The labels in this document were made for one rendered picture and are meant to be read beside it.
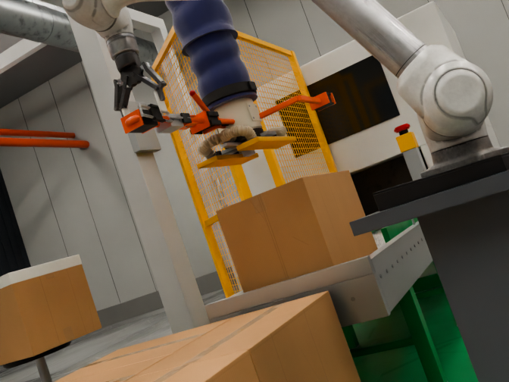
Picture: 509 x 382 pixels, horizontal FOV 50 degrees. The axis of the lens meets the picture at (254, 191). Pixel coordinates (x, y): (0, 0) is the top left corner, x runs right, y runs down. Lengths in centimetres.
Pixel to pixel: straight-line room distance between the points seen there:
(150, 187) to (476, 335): 210
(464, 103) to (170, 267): 218
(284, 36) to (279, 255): 974
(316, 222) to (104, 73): 178
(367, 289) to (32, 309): 161
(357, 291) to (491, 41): 919
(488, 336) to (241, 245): 102
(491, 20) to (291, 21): 373
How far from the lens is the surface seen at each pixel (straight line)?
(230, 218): 219
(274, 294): 207
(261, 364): 144
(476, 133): 154
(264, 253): 214
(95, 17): 166
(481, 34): 1091
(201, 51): 222
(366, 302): 196
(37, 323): 285
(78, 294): 299
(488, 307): 154
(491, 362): 160
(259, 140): 200
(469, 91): 130
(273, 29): 1178
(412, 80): 135
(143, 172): 318
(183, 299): 313
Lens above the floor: 79
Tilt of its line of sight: 5 degrees up
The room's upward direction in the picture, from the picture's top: 19 degrees counter-clockwise
